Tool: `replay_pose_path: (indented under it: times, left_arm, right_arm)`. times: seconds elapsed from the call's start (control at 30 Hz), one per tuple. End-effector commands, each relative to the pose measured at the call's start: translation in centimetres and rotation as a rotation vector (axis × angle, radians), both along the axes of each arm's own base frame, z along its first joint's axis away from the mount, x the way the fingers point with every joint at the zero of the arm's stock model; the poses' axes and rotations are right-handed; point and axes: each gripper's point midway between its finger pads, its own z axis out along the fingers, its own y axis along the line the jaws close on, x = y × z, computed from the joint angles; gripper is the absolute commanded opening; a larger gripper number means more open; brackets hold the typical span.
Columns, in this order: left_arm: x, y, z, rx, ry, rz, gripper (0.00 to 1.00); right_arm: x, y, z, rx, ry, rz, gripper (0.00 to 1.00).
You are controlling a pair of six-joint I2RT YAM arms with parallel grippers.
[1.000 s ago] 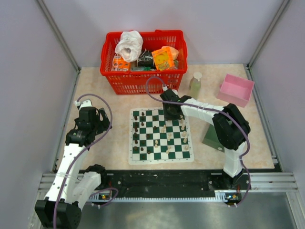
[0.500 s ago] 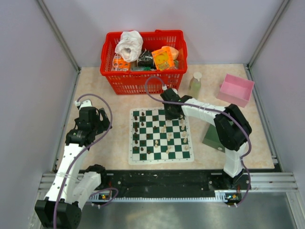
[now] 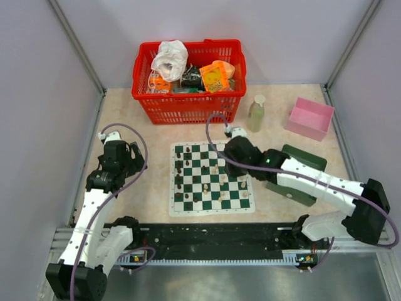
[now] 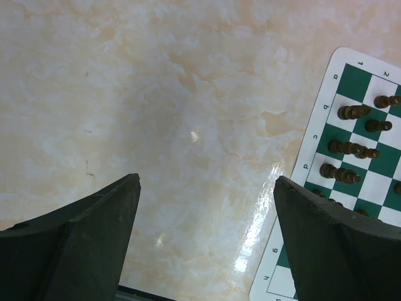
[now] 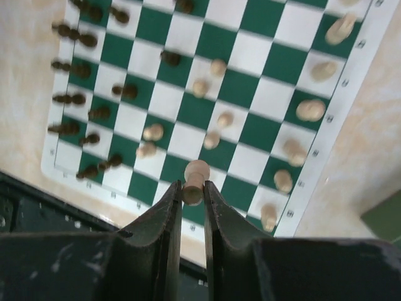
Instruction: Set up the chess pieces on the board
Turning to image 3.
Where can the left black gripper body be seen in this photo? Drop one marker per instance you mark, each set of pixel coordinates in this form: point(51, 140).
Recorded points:
point(131, 166)

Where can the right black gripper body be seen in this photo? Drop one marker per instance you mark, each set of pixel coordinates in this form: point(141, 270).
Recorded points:
point(237, 171)

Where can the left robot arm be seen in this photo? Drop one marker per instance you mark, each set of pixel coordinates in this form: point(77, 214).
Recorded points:
point(81, 273)

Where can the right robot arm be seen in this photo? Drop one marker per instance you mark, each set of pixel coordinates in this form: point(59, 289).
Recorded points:
point(360, 207)

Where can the green white chess mat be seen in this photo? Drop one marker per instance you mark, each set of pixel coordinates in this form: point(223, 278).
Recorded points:
point(199, 185)

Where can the dark bishop chess piece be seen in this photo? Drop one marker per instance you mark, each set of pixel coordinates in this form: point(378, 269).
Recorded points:
point(179, 166)

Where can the dark queen chess piece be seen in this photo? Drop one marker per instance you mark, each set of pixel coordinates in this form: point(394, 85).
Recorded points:
point(178, 181)

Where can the green liquid bottle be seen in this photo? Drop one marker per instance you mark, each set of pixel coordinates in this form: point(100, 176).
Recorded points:
point(256, 113)

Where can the red plastic basket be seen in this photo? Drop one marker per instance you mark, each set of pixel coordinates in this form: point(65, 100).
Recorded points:
point(187, 101)

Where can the pink open box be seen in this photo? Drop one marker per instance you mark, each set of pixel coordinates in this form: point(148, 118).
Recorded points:
point(310, 119)

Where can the orange snack box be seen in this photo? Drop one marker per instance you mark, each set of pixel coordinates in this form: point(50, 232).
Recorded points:
point(217, 76)

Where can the small orange packet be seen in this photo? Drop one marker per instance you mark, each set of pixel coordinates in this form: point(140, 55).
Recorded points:
point(156, 84)

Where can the dark green box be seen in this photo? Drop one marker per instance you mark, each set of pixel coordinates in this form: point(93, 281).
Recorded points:
point(307, 159)

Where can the black wrapped package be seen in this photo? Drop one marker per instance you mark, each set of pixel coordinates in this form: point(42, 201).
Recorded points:
point(191, 78)

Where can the white crumpled plastic bag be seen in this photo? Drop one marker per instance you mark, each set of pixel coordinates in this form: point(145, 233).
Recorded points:
point(171, 60)

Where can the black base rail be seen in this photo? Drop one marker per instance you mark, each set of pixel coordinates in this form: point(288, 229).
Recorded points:
point(221, 241)

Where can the aluminium frame rail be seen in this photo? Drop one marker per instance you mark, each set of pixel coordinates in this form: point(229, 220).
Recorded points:
point(76, 44)

